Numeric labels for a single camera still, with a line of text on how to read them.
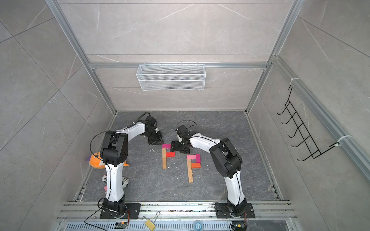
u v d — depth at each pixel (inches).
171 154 37.1
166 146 39.4
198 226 27.5
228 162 20.2
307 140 25.1
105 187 31.4
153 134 35.4
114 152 22.5
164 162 35.6
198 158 36.6
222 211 28.6
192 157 36.6
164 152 37.4
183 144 28.1
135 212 28.7
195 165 34.9
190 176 33.2
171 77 39.6
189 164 35.2
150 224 27.4
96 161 32.3
